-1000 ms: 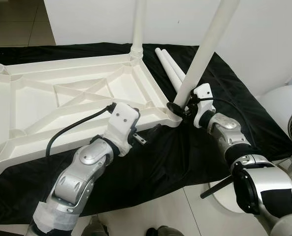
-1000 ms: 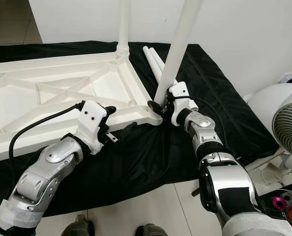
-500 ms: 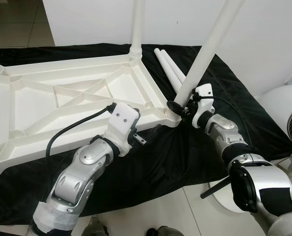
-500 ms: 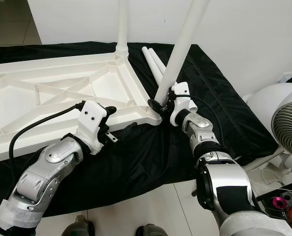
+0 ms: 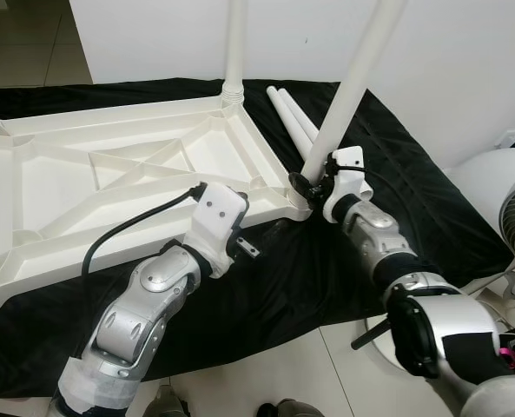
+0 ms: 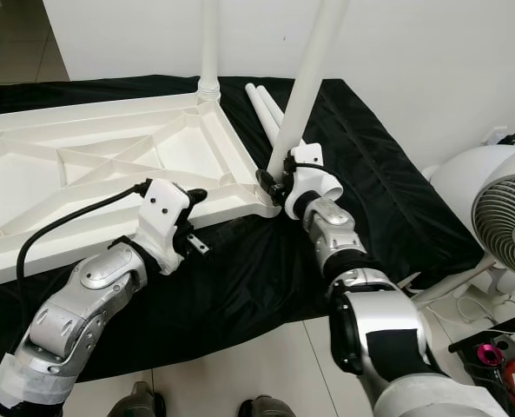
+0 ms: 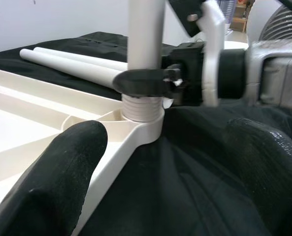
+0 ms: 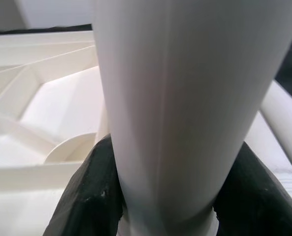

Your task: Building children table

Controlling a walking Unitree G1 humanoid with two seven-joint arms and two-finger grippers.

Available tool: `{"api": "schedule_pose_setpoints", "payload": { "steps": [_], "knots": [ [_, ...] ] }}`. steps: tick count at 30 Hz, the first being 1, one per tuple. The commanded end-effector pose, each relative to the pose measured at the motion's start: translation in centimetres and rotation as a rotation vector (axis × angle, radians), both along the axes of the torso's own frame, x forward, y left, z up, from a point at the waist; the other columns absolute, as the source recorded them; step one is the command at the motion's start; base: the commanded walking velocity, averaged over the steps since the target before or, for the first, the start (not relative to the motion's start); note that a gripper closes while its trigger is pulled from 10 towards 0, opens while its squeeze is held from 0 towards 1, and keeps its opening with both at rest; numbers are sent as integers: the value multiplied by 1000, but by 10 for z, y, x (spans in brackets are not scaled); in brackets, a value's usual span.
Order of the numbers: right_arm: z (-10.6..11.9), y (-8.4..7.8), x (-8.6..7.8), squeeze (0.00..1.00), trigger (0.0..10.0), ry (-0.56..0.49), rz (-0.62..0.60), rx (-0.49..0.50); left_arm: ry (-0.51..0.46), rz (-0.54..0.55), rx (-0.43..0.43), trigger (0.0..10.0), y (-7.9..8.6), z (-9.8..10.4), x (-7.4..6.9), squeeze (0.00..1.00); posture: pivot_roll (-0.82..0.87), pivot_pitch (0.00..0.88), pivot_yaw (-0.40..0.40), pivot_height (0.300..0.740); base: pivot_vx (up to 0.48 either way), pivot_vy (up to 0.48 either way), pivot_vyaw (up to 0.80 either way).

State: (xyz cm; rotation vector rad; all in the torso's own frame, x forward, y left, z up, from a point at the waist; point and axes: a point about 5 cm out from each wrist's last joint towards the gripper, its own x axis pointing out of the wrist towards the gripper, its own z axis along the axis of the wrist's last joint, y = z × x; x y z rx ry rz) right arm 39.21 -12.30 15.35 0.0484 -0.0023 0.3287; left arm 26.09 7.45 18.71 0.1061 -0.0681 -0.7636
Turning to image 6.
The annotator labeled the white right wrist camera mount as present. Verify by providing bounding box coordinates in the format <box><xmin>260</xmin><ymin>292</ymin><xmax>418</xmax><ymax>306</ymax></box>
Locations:
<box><xmin>283</xmin><ymin>143</ymin><xmax>343</xmax><ymax>209</ymax></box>

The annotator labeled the pink and black hair dryer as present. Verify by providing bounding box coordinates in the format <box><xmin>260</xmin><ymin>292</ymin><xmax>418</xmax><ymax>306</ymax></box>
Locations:
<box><xmin>470</xmin><ymin>339</ymin><xmax>512</xmax><ymax>371</ymax></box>

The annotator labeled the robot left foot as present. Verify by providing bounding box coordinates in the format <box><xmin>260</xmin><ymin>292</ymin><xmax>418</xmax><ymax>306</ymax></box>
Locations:
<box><xmin>131</xmin><ymin>382</ymin><xmax>172</xmax><ymax>417</ymax></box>

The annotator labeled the white wall power socket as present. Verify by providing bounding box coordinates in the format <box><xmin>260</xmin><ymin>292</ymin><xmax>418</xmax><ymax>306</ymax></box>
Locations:
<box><xmin>485</xmin><ymin>127</ymin><xmax>515</xmax><ymax>146</ymax></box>

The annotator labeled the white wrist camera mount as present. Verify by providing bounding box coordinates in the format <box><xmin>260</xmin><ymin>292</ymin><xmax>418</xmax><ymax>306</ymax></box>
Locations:
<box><xmin>283</xmin><ymin>143</ymin><xmax>343</xmax><ymax>209</ymax></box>
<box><xmin>140</xmin><ymin>178</ymin><xmax>193</xmax><ymax>270</ymax></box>

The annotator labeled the black floor rack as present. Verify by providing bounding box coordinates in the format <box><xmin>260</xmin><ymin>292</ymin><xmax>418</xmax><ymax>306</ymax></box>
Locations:
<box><xmin>448</xmin><ymin>308</ymin><xmax>515</xmax><ymax>354</ymax></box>

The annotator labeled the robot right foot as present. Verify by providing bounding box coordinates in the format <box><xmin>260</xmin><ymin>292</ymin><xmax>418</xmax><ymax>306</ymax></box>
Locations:
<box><xmin>240</xmin><ymin>395</ymin><xmax>294</xmax><ymax>417</ymax></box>

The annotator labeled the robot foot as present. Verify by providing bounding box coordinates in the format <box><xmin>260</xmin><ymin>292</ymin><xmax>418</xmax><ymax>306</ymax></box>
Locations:
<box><xmin>131</xmin><ymin>382</ymin><xmax>172</xmax><ymax>417</ymax></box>
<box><xmin>240</xmin><ymin>395</ymin><xmax>294</xmax><ymax>417</ymax></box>

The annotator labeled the white plastic table top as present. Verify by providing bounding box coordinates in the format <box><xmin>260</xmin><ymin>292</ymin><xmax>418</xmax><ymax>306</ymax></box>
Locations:
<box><xmin>0</xmin><ymin>87</ymin><xmax>280</xmax><ymax>292</ymax></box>

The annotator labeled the white standing fan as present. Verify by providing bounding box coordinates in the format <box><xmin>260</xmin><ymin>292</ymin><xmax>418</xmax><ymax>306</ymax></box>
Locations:
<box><xmin>413</xmin><ymin>143</ymin><xmax>515</xmax><ymax>348</ymax></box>

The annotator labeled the black cloth table cover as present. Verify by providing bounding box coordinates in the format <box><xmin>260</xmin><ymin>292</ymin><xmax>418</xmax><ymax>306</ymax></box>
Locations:
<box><xmin>0</xmin><ymin>76</ymin><xmax>488</xmax><ymax>383</ymax></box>

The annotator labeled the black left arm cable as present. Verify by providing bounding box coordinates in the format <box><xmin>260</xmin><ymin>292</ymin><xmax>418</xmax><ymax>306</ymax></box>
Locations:
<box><xmin>18</xmin><ymin>178</ymin><xmax>152</xmax><ymax>281</ymax></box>

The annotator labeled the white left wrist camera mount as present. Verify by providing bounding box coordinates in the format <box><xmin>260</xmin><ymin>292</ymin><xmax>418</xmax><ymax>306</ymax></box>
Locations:
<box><xmin>140</xmin><ymin>178</ymin><xmax>193</xmax><ymax>270</ymax></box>

